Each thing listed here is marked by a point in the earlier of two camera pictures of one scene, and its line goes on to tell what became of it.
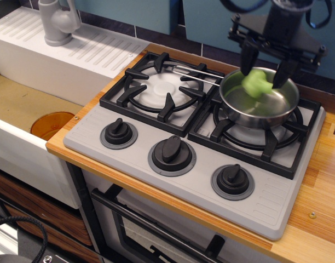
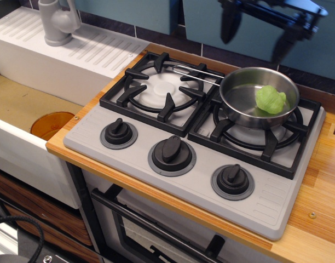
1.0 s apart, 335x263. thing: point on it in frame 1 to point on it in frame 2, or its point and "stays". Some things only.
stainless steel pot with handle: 241,109 stays
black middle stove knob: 172,157 stays
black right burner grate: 280,149 stays
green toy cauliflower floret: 256,84 to 269,100
